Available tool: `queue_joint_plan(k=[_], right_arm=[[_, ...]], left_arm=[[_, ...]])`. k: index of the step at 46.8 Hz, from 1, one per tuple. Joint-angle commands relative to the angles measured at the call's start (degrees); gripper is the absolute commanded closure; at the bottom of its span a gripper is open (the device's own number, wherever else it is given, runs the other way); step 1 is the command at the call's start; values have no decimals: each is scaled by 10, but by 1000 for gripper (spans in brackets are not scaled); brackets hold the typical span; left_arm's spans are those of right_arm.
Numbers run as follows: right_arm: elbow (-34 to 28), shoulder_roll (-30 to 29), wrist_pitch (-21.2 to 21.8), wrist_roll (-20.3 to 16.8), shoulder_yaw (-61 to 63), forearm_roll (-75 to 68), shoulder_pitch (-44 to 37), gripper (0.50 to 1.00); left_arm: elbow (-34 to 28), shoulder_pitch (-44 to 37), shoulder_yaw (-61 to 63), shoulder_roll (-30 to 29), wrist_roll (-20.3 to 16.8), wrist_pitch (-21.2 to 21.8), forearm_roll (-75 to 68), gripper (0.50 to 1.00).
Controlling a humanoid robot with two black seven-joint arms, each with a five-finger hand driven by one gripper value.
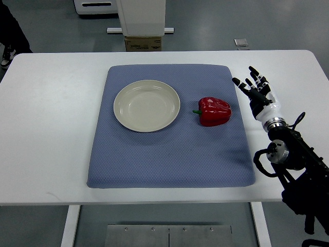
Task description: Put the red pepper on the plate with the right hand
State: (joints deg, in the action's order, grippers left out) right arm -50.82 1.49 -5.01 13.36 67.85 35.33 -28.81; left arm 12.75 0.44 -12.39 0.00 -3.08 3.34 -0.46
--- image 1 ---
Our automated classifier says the red bell pepper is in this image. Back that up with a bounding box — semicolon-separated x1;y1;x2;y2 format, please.
192;97;232;127

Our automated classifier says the black cable loop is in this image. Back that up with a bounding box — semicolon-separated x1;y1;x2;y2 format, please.
287;111;306;129

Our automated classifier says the white device with slot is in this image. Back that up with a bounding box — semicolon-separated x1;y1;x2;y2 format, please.
73;0;118;15

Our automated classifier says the white table leg left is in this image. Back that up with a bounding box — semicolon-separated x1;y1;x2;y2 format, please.
60;205;81;247

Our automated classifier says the person in dark clothes left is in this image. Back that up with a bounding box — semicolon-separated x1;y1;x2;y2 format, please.
1;1;32;69

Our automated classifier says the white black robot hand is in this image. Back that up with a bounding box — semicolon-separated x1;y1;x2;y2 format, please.
232;66;282;124

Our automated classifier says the white machine column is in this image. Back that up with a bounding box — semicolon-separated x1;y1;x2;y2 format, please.
116;0;166;37

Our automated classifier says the white table leg right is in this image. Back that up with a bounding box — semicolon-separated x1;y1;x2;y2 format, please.
250;202;271;247

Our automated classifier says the cream round plate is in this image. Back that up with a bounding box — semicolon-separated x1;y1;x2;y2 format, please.
113;80;180;133

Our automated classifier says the cardboard box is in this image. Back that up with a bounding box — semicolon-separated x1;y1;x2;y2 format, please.
124;37;162;52

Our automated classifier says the grey floor rail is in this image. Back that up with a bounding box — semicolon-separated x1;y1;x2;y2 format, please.
106;27;175;36

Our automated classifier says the blue textured mat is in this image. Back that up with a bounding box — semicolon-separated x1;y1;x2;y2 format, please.
87;64;255;188

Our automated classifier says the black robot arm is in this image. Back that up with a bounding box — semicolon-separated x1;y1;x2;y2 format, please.
253;113;328;235

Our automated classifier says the white table leg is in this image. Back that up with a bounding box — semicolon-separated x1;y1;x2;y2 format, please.
250;202;271;247
60;205;81;247

